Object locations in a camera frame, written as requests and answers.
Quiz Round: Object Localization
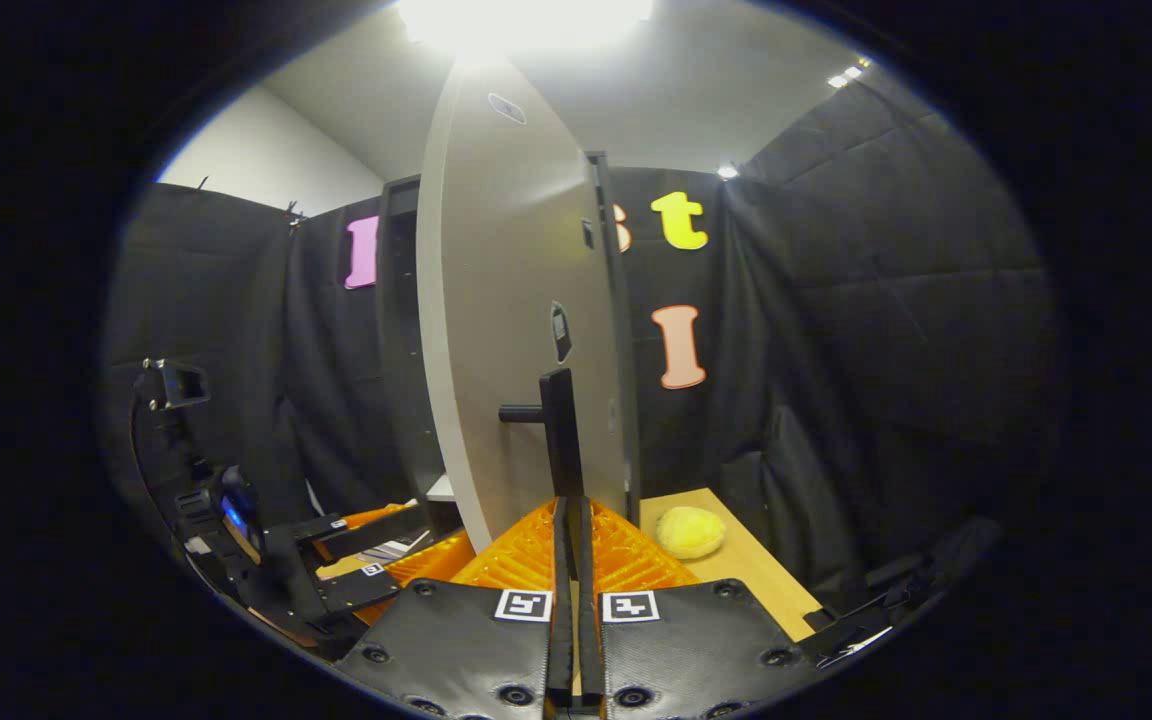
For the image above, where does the large ceiling light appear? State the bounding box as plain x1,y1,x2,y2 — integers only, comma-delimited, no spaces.
396,0,655,56

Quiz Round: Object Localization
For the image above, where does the black and white booklet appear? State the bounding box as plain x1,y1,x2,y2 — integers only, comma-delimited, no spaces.
361,530,432,563

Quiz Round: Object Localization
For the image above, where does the black backdrop cloth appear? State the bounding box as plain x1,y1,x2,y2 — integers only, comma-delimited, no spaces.
101,65,1062,641

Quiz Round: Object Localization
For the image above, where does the dark grey cabinet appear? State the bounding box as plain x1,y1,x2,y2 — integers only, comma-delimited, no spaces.
376,150,642,531

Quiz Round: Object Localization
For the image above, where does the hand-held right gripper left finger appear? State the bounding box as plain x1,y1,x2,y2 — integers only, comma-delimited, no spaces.
336,497,577,720

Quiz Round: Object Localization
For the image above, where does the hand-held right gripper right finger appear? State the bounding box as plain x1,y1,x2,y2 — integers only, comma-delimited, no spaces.
577,495,819,720

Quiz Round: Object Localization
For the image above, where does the yellow round sponge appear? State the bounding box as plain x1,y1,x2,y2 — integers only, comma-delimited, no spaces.
656,505,727,561

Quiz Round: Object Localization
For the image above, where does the black door handle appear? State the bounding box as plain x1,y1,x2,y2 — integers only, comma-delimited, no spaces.
498,367,585,501

